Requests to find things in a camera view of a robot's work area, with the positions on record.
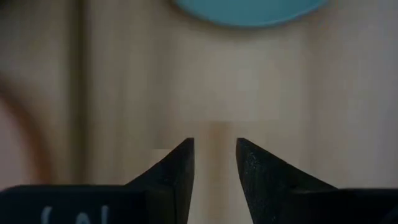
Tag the peach plate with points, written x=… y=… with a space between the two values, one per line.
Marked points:
x=12 y=149

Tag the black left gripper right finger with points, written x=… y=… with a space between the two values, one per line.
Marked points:
x=264 y=186

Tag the light blue plate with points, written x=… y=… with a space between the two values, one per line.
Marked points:
x=248 y=11

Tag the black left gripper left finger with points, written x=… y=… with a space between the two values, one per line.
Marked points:
x=169 y=186

